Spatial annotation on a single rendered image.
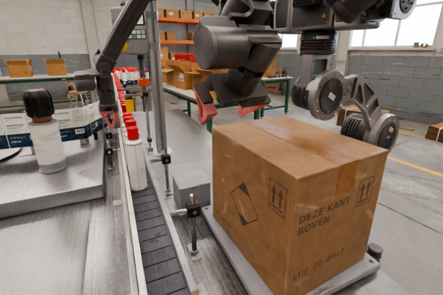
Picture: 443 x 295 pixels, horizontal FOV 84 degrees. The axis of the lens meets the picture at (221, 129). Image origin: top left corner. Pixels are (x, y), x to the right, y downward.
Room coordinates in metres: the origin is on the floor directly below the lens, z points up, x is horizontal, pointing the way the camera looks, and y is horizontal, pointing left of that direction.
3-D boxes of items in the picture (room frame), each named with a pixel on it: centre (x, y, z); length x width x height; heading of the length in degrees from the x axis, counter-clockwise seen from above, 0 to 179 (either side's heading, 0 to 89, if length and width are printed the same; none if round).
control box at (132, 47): (1.15, 0.37, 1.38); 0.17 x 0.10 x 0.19; 79
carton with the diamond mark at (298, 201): (0.52, -0.15, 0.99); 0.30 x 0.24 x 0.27; 28
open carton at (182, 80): (3.60, 0.49, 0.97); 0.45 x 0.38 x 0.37; 124
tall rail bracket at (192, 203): (0.47, 0.09, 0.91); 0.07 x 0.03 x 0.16; 114
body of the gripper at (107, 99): (0.93, 0.44, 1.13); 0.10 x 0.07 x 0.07; 24
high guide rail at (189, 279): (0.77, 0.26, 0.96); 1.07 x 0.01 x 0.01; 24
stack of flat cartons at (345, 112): (4.19, -2.49, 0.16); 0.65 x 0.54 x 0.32; 36
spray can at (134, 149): (0.70, 0.27, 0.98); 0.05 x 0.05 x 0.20
